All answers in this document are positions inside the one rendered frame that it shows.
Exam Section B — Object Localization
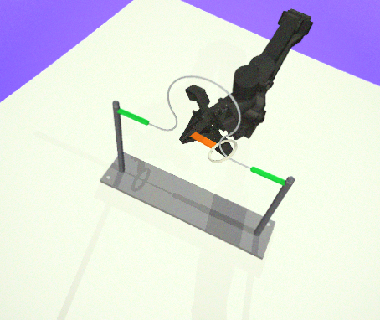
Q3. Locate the orange handle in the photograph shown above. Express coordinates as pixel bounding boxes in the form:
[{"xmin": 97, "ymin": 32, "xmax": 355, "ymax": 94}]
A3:
[{"xmin": 190, "ymin": 132, "xmax": 238, "ymax": 163}]

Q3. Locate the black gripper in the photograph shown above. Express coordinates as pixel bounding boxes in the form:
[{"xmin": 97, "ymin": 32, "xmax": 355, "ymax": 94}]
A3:
[{"xmin": 179, "ymin": 85, "xmax": 239, "ymax": 156}]

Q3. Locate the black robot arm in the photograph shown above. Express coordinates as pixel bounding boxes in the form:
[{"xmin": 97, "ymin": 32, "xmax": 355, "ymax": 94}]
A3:
[{"xmin": 212, "ymin": 9, "xmax": 314, "ymax": 140}]

